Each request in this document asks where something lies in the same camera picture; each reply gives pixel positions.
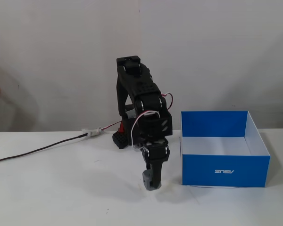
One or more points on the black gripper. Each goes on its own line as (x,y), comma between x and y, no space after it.
(156,153)

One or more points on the gray 3D-printed block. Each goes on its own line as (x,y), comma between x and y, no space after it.
(146,180)

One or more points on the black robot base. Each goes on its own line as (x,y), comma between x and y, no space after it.
(120,139)

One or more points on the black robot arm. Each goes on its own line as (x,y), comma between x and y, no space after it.
(141,89)

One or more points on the blue cardboard box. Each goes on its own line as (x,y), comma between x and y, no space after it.
(222,169)

